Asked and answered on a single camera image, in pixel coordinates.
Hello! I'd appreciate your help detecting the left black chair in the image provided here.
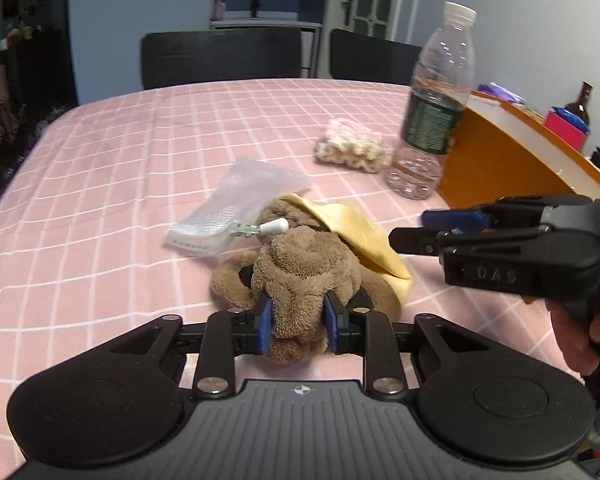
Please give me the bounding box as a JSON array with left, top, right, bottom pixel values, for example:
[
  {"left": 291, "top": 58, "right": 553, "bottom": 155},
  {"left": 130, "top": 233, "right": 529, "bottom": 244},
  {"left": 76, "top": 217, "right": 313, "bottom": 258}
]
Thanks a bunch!
[{"left": 140, "top": 30, "right": 300, "bottom": 90}]

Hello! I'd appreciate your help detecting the person's right hand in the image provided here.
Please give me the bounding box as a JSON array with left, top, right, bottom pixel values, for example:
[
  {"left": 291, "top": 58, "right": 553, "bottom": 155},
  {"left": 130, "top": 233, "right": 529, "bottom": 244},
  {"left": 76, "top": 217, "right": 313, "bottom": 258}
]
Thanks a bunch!
[{"left": 545, "top": 300, "right": 600, "bottom": 376}]

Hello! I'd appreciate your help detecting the brown glass bottle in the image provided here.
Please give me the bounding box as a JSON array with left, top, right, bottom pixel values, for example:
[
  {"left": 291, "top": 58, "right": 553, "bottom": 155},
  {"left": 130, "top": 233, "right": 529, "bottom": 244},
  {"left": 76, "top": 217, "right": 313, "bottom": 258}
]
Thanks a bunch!
[{"left": 565, "top": 81, "right": 593, "bottom": 126}]

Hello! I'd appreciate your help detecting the black chair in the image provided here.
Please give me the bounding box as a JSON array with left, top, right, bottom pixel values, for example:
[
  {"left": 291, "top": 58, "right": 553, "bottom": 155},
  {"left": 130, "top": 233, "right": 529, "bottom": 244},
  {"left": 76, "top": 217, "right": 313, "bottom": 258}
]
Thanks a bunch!
[
  {"left": 329, "top": 29, "right": 422, "bottom": 86},
  {"left": 140, "top": 30, "right": 300, "bottom": 90}
]

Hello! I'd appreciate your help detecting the orange cardboard box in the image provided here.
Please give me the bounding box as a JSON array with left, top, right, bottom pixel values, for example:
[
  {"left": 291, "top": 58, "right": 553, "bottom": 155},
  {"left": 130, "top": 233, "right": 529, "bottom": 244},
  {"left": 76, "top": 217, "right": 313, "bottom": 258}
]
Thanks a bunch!
[{"left": 438, "top": 91, "right": 600, "bottom": 208}]

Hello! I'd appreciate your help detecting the clear plastic water bottle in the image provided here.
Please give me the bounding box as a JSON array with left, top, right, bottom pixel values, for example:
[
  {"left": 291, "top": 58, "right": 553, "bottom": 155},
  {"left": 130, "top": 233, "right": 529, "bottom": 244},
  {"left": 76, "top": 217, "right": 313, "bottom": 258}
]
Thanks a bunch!
[{"left": 385, "top": 1, "right": 477, "bottom": 200}]

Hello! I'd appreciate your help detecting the blue packet on red box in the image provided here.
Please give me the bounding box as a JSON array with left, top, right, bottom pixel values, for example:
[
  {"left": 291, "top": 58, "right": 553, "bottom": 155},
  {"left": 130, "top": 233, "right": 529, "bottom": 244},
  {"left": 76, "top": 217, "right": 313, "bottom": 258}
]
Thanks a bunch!
[{"left": 553, "top": 106, "right": 590, "bottom": 134}]

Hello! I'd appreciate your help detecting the pink checked tablecloth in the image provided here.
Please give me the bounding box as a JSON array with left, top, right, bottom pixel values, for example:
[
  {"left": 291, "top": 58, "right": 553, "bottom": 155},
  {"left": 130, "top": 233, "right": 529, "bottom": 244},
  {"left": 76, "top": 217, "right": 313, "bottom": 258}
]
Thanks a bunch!
[{"left": 0, "top": 78, "right": 586, "bottom": 480}]

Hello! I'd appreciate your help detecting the yellow snack packet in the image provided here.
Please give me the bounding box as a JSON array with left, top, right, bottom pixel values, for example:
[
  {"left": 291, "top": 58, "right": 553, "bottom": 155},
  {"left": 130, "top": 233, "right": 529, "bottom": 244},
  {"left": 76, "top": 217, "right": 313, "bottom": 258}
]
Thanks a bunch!
[{"left": 279, "top": 193, "right": 413, "bottom": 306}]

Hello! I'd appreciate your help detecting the right black chair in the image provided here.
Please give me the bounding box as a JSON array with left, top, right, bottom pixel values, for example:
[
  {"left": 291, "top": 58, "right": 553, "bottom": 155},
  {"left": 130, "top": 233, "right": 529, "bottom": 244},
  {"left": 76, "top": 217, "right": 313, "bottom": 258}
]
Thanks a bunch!
[{"left": 329, "top": 29, "right": 422, "bottom": 86}]

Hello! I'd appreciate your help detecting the brown plush towel toy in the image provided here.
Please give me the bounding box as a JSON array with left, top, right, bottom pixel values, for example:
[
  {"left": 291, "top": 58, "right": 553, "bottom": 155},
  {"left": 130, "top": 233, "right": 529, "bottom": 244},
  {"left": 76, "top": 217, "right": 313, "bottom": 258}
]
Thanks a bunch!
[{"left": 210, "top": 198, "right": 403, "bottom": 364}]

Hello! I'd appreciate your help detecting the white cabinet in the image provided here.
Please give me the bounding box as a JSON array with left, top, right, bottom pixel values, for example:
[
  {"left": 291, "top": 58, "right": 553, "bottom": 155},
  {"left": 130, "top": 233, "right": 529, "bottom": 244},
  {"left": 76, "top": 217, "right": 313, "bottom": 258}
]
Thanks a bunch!
[{"left": 210, "top": 12, "right": 323, "bottom": 78}]

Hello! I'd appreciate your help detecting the red box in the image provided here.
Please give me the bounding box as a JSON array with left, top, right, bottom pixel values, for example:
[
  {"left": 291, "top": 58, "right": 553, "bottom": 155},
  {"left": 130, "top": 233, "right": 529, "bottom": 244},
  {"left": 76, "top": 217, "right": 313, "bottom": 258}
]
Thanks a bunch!
[{"left": 544, "top": 112, "right": 588, "bottom": 151}]

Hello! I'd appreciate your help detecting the purple tissue pack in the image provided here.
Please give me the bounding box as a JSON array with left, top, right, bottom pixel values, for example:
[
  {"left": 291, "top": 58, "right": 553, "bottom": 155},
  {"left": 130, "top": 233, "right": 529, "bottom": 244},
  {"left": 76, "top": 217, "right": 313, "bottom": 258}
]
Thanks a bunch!
[{"left": 477, "top": 81, "right": 526, "bottom": 105}]

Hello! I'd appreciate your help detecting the clear plastic bag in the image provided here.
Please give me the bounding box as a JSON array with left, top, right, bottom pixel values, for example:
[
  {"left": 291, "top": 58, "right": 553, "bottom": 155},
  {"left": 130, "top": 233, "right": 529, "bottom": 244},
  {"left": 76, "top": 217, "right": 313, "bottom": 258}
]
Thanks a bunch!
[{"left": 164, "top": 158, "right": 310, "bottom": 255}]

